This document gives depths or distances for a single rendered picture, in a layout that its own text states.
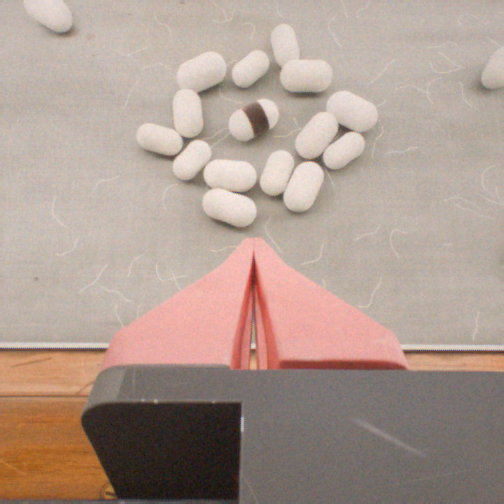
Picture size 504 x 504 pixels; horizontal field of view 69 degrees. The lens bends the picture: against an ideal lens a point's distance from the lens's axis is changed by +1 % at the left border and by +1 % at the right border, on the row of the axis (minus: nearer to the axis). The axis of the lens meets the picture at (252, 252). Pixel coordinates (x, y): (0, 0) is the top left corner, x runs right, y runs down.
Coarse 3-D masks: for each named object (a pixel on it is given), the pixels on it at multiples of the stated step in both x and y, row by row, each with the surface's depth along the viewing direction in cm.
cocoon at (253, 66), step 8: (248, 56) 27; (256, 56) 26; (264, 56) 27; (240, 64) 26; (248, 64) 26; (256, 64) 26; (264, 64) 27; (232, 72) 27; (240, 72) 26; (248, 72) 26; (256, 72) 27; (264, 72) 27; (240, 80) 26; (248, 80) 27
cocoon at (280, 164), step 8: (280, 152) 25; (272, 160) 24; (280, 160) 24; (288, 160) 24; (272, 168) 24; (280, 168) 24; (288, 168) 24; (264, 176) 24; (272, 176) 24; (280, 176) 24; (288, 176) 25; (264, 184) 24; (272, 184) 24; (280, 184) 24; (272, 192) 24; (280, 192) 25
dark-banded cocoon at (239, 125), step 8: (264, 104) 25; (272, 104) 25; (240, 112) 25; (272, 112) 25; (232, 120) 25; (240, 120) 25; (248, 120) 25; (272, 120) 25; (232, 128) 25; (240, 128) 25; (248, 128) 25; (240, 136) 25; (248, 136) 25
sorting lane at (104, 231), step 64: (0, 0) 30; (64, 0) 30; (128, 0) 30; (192, 0) 30; (256, 0) 30; (320, 0) 30; (384, 0) 30; (448, 0) 30; (0, 64) 28; (64, 64) 28; (128, 64) 28; (384, 64) 28; (448, 64) 28; (0, 128) 27; (64, 128) 27; (128, 128) 27; (384, 128) 27; (448, 128) 27; (0, 192) 26; (64, 192) 26; (128, 192) 26; (192, 192) 26; (256, 192) 26; (320, 192) 26; (384, 192) 26; (448, 192) 26; (0, 256) 25; (64, 256) 25; (128, 256) 25; (192, 256) 25; (320, 256) 25; (384, 256) 25; (448, 256) 25; (0, 320) 24; (64, 320) 24; (128, 320) 24; (384, 320) 24; (448, 320) 23
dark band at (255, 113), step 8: (248, 104) 25; (256, 104) 25; (248, 112) 25; (256, 112) 25; (264, 112) 25; (256, 120) 25; (264, 120) 25; (256, 128) 25; (264, 128) 25; (256, 136) 26
